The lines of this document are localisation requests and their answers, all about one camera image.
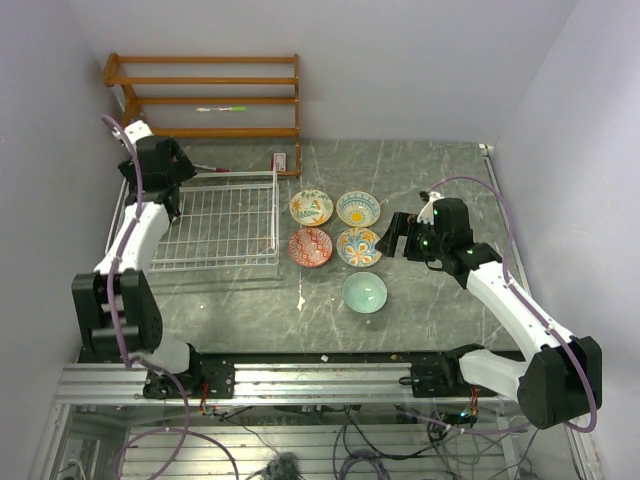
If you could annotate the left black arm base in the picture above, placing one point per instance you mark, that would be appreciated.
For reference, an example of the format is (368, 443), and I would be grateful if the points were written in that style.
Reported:
(208, 378)

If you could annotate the orange blue floral bowl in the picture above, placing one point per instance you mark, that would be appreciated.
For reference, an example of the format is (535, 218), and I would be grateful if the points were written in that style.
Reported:
(356, 247)

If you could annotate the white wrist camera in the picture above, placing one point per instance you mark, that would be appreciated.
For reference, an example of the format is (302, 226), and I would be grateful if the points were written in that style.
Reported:
(426, 214)
(137, 130)

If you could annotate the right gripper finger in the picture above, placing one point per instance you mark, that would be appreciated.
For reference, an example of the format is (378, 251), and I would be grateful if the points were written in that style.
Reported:
(400, 224)
(388, 243)

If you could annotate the aluminium mounting rail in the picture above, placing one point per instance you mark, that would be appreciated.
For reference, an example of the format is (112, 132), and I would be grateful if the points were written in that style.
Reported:
(254, 384)

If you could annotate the blue yellow sun bowl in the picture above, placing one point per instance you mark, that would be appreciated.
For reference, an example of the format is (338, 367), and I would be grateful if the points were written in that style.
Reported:
(358, 209)

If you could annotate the plain light teal bowl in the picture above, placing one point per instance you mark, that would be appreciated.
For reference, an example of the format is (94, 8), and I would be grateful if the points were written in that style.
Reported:
(364, 292)

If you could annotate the small red white box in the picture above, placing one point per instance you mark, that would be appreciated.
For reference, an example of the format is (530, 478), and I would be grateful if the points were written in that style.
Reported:
(279, 161)

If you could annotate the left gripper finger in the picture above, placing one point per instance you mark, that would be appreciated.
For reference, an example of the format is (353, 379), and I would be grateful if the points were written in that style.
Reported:
(174, 206)
(182, 168)

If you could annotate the pink white pen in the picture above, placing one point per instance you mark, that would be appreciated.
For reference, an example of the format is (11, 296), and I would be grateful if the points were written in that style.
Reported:
(211, 169)

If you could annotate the white wire dish rack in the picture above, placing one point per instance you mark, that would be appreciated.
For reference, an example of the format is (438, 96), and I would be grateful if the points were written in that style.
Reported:
(227, 220)

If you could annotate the red patterned blue bowl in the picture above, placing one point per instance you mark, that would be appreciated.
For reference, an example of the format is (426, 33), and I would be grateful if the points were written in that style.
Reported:
(310, 247)

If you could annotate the green white pen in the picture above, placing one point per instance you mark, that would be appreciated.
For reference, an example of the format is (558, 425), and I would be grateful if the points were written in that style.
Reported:
(221, 109)

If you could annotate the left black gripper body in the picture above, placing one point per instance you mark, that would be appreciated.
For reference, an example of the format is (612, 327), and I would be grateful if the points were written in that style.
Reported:
(127, 168)

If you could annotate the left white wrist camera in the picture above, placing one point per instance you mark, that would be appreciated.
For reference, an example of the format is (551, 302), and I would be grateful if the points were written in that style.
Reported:
(137, 130)

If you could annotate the star and leaves bowl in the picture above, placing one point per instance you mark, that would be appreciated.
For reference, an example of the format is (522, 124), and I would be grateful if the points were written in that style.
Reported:
(311, 207)

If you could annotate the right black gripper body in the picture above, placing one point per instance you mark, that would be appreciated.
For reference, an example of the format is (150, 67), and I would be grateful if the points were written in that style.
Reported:
(424, 244)

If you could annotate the wooden shelf rack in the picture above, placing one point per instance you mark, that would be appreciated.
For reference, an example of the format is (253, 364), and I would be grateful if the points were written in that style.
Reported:
(114, 75)

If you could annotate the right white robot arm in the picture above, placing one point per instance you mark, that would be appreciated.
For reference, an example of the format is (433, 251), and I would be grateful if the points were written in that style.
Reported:
(559, 376)

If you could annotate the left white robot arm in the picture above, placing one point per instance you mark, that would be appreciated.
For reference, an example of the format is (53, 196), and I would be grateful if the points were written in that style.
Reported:
(117, 313)

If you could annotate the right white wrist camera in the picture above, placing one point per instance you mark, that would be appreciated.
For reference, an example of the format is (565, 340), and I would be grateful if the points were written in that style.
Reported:
(426, 214)

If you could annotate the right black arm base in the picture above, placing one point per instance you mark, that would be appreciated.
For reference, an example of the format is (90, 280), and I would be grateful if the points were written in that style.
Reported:
(430, 380)

